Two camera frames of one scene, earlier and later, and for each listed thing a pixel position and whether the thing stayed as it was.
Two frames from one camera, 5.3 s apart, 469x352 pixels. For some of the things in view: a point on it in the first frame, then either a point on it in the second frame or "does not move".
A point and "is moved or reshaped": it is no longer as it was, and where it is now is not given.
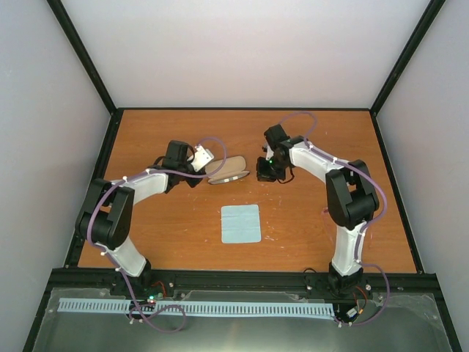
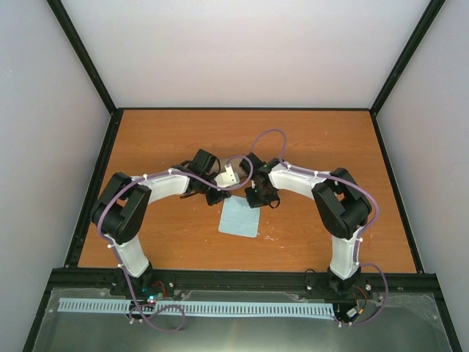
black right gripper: [263, 176] -> [253, 202]
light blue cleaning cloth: [240, 224] is moved or reshaped
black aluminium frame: [77, 252] does not move
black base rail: [103, 278] does not move
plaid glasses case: [234, 168] does not move
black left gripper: [193, 181] -> [212, 199]
